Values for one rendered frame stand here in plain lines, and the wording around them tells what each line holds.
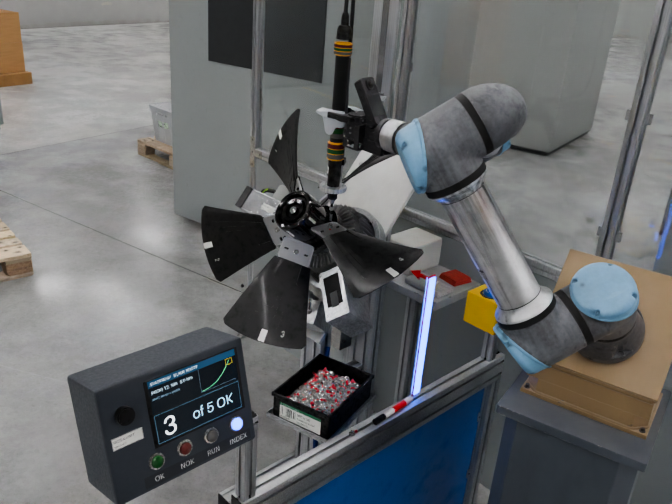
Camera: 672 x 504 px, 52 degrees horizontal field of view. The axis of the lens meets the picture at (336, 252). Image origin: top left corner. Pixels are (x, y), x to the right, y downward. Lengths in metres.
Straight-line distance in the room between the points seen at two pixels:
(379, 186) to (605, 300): 0.95
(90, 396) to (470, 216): 0.68
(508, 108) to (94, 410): 0.81
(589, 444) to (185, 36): 3.73
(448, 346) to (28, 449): 1.68
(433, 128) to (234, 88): 3.27
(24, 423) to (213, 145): 2.23
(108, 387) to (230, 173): 3.54
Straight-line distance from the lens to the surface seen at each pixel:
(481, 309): 1.81
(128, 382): 1.08
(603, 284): 1.34
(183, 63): 4.67
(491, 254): 1.24
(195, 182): 4.79
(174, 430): 1.14
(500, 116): 1.18
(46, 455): 2.97
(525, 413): 1.53
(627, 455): 1.50
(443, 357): 2.64
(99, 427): 1.09
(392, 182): 2.06
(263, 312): 1.79
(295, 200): 1.83
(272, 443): 2.91
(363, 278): 1.64
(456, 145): 1.17
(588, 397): 1.55
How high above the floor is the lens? 1.86
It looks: 24 degrees down
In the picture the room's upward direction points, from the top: 4 degrees clockwise
